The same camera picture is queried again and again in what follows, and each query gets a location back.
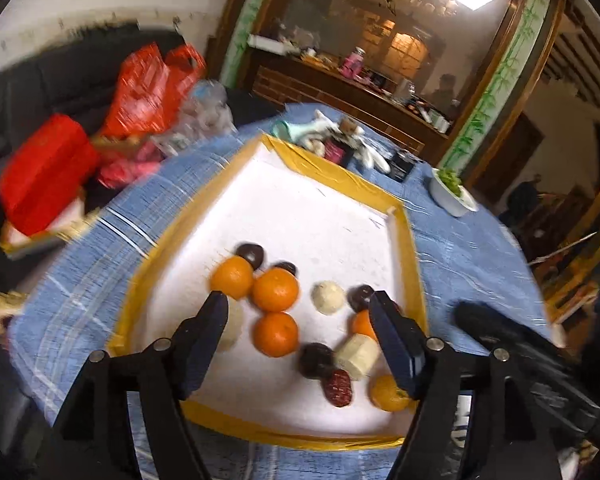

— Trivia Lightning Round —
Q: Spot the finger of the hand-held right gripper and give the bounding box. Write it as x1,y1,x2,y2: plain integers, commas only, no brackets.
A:
454,300,557,367

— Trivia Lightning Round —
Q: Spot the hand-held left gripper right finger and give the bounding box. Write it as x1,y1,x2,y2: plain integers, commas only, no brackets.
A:
369,290,561,480

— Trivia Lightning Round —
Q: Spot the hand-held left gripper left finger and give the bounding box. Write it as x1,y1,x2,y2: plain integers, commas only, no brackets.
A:
50,291,229,480

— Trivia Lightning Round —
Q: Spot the large orange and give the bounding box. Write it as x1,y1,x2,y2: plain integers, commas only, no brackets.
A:
210,256,255,298
252,311,300,358
251,267,301,312
369,374,413,412

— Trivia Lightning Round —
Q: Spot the beige yam chunk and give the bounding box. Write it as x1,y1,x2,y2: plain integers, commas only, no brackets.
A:
215,300,244,352
335,334,382,380

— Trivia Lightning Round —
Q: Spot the small orange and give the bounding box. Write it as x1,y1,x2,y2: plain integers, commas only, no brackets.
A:
351,310,379,342

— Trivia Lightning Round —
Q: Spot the dark purple passion fruit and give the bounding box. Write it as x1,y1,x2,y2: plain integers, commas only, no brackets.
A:
235,242,266,268
348,285,377,312
298,342,336,379

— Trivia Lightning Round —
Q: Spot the white round ball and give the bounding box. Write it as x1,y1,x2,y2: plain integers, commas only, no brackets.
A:
312,281,346,316

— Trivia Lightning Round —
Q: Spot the white tray with yellow tape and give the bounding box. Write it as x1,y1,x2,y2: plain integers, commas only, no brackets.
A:
105,132,428,453

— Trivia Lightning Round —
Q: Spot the white rod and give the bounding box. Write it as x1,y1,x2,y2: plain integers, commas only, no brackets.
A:
530,232,600,263

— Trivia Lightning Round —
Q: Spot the white bowl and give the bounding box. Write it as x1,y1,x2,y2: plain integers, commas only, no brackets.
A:
428,167,480,218

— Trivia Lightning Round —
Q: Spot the blue plaid tablecloth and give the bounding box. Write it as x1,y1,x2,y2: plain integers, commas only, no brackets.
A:
7,105,556,480

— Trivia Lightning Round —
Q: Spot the green lettuce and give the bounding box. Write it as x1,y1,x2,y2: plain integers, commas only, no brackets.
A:
437,169,465,195

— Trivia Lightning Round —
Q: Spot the small black box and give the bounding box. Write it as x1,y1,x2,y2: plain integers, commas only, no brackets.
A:
389,150,421,182

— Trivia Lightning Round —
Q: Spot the white box with gold trim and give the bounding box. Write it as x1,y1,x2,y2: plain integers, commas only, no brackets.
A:
1,195,102,261

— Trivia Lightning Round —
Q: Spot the pink plastic bag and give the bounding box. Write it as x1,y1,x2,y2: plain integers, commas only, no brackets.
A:
97,142,163,188

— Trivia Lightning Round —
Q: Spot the beige crumpled bundle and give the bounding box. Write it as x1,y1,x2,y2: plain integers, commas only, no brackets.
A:
0,292,26,331

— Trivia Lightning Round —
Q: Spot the dark carton with pink label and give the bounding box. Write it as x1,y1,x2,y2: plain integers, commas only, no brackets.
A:
325,132,362,167

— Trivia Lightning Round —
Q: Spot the bamboo painted panel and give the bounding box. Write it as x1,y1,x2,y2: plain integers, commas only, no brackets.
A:
437,0,551,181
222,0,281,81

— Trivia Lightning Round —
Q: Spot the red box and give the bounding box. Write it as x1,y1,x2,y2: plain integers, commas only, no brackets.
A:
0,114,101,236

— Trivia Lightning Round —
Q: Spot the clear plastic bag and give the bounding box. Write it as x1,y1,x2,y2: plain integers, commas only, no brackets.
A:
152,79,238,153

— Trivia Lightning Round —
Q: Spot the clutter of small items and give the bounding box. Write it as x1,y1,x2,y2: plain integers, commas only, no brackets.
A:
272,109,396,171

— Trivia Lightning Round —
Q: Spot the dark wooden sideboard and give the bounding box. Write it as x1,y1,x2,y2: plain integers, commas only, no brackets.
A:
250,52,453,161

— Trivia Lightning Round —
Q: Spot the red plastic bag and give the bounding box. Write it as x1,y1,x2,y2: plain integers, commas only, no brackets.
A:
100,42,207,141

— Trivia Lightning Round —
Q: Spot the pink bottle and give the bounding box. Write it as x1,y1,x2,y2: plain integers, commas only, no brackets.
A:
342,47,367,78

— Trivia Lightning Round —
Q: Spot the black sofa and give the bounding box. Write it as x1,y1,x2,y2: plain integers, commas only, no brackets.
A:
0,22,191,171

